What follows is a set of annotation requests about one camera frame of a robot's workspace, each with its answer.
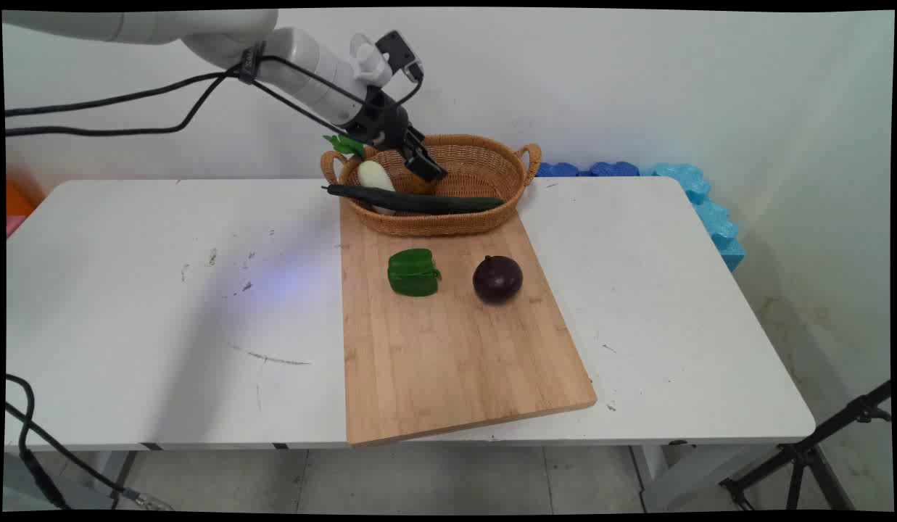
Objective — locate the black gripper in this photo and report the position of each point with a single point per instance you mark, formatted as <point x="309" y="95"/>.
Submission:
<point x="383" y="119"/>

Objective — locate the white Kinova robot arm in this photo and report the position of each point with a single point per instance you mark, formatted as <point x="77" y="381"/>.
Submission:
<point x="158" y="25"/>

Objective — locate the dark green cucumber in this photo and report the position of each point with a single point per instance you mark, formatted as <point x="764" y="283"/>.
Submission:
<point x="419" y="203"/>

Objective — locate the woven wicker basket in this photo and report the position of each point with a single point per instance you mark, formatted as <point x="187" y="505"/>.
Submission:
<point x="477" y="170"/>

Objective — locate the white radish with green leaves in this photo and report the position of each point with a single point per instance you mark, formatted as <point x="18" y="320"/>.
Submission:
<point x="374" y="175"/>

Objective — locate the green bell pepper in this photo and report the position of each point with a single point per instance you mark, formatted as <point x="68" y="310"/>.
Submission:
<point x="413" y="272"/>

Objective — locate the dark blue foam mat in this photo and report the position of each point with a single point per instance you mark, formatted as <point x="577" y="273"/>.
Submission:
<point x="557" y="170"/>
<point x="615" y="169"/>

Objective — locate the dark purple onion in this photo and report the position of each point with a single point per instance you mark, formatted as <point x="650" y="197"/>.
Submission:
<point x="497" y="279"/>

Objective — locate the bamboo cutting board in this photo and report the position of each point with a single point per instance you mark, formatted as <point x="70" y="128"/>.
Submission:
<point x="448" y="348"/>

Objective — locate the light blue foam mat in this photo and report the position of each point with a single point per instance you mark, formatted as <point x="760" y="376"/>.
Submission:
<point x="713" y="217"/>

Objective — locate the white table leg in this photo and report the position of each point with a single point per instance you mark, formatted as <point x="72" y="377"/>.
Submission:
<point x="680" y="471"/>

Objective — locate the orange box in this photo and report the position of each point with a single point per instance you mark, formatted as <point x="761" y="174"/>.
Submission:
<point x="17" y="199"/>

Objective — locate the grey table leg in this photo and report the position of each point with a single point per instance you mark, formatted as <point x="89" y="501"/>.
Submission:
<point x="114" y="475"/>

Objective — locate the black tripod stand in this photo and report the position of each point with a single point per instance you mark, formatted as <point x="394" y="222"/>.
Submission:
<point x="803" y="457"/>

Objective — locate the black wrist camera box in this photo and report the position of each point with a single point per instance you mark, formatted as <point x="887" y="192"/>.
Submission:
<point x="399" y="52"/>

